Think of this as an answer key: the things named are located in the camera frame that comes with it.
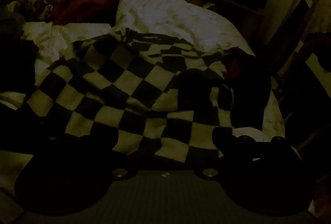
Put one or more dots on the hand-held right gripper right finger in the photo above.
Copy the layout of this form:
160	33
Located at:
223	139

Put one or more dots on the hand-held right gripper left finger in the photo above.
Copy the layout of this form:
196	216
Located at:
108	136

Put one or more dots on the black white checkered cloth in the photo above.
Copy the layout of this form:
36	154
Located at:
124	99

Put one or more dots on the dark cloth with red part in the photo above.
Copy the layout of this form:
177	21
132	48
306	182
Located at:
248	84

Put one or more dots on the wooden shelf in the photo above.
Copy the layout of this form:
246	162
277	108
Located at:
227	4

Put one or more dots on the white patterned pillow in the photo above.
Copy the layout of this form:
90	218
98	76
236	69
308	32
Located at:
168	14

